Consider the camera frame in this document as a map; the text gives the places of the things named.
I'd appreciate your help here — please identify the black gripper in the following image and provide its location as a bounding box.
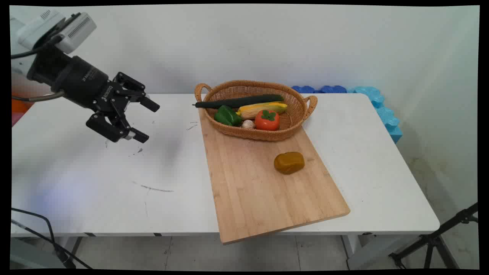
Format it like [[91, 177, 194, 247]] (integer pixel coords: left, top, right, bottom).
[[26, 46, 160, 144]]

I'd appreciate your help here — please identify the dark green cucumber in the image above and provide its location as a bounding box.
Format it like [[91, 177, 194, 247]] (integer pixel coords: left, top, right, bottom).
[[192, 94, 285, 110]]

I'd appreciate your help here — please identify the orange object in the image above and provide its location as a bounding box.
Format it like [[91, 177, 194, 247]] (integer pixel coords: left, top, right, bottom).
[[11, 97, 35, 115]]

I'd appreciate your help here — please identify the green bell pepper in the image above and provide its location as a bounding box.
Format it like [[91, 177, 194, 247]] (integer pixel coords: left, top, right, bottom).
[[214, 105, 243, 127]]

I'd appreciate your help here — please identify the yellow corn cob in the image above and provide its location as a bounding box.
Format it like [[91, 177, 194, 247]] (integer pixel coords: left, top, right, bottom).
[[236, 101, 288, 120]]

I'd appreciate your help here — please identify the orange red tomato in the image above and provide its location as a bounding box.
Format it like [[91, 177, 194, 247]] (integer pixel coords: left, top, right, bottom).
[[254, 110, 280, 131]]

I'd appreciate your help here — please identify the wooden cutting board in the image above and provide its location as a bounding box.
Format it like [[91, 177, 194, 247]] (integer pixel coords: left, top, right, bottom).
[[198, 109, 351, 245]]

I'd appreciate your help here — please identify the woven wicker basket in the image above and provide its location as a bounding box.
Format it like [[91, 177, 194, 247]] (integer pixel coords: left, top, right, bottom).
[[194, 80, 318, 142]]

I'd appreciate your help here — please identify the brown potato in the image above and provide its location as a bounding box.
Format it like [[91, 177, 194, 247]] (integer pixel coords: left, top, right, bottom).
[[274, 152, 305, 175]]

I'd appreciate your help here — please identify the light blue foam mat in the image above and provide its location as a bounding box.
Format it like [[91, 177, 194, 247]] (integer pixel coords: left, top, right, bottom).
[[347, 86, 403, 144]]

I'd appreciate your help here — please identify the black tripod stand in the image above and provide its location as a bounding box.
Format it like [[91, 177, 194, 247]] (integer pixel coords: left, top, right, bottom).
[[388, 202, 479, 270]]

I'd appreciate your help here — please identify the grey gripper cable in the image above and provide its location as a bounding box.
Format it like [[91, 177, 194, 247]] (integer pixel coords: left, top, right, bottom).
[[11, 91, 66, 102]]

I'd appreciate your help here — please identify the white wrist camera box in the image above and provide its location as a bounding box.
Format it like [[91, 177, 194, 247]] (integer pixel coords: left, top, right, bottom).
[[16, 10, 97, 54]]

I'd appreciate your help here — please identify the black camera cable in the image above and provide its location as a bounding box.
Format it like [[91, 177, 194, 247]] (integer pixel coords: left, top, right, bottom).
[[11, 34, 65, 60]]

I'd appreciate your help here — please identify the black cable with connector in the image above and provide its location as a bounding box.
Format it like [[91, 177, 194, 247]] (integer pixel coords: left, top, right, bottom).
[[11, 208, 93, 270]]

